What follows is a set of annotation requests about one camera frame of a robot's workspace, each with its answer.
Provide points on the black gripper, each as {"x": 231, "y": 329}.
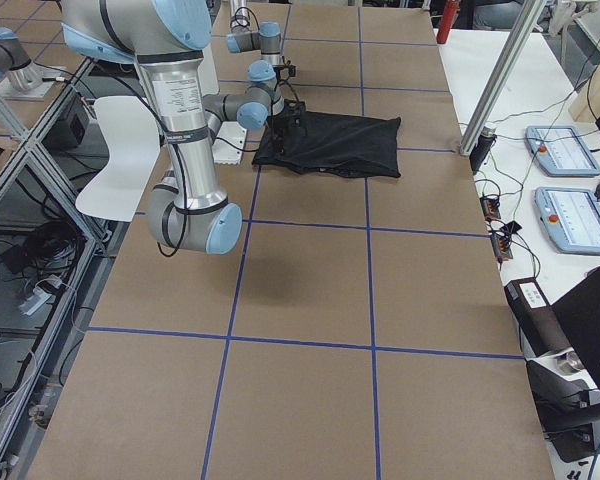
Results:
{"x": 278, "y": 123}
{"x": 277, "y": 73}

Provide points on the black printed t-shirt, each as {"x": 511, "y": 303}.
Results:
{"x": 344, "y": 145}

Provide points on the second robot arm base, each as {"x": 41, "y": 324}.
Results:
{"x": 21, "y": 79}

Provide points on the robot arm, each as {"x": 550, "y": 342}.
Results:
{"x": 247, "y": 34}
{"x": 165, "y": 42}

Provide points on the white curved cover plate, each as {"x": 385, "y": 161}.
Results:
{"x": 132, "y": 138}

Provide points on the red cylinder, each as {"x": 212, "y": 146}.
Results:
{"x": 447, "y": 20}

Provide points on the brown table mat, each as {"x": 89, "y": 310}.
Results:
{"x": 358, "y": 330}

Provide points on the upper blue teach pendant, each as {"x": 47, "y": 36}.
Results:
{"x": 560, "y": 152}

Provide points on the blue teach pendant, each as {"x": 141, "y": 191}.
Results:
{"x": 560, "y": 152}
{"x": 571, "y": 218}

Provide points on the lower blue teach pendant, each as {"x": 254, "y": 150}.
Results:
{"x": 571, "y": 218}

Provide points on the black monitor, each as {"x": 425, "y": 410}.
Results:
{"x": 578, "y": 314}

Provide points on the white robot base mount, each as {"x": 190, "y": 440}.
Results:
{"x": 230, "y": 144}

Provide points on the aluminium frame post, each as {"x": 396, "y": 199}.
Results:
{"x": 504, "y": 65}

